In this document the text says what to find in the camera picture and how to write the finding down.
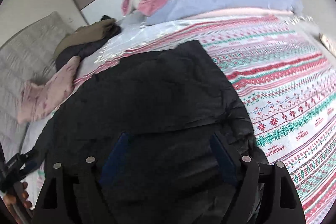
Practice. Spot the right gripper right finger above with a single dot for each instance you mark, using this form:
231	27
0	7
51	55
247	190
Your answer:
280	202

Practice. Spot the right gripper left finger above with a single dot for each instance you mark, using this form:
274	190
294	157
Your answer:
75	196

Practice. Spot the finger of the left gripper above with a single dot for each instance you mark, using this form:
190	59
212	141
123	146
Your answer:
30	155
29	168

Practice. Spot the black quilted puffer jacket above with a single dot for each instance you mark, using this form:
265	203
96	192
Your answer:
169	103

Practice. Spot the person's left hand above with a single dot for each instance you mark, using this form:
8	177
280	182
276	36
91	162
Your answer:
15	199

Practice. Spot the pink floral garment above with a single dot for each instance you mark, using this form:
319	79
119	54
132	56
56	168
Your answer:
38	101

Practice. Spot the grey quilted headboard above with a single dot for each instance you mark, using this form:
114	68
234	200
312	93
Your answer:
28	55

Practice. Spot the dark navy folded garment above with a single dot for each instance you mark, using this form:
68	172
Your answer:
84	50

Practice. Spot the patterned red green blanket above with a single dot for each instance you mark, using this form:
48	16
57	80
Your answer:
287	85

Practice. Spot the olive green folded garment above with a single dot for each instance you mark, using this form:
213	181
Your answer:
87	34

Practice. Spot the floral pillow at bedside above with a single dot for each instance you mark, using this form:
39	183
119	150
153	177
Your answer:
329	44

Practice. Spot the light blue folded blanket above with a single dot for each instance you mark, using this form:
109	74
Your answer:
180	9

